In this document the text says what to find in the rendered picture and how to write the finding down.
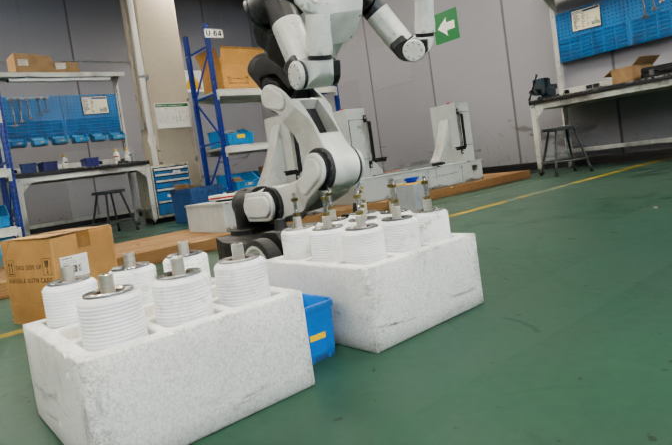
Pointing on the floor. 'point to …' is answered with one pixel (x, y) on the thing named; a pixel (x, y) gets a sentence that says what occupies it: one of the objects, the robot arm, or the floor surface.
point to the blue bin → (319, 326)
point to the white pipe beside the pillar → (138, 53)
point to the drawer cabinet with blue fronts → (165, 178)
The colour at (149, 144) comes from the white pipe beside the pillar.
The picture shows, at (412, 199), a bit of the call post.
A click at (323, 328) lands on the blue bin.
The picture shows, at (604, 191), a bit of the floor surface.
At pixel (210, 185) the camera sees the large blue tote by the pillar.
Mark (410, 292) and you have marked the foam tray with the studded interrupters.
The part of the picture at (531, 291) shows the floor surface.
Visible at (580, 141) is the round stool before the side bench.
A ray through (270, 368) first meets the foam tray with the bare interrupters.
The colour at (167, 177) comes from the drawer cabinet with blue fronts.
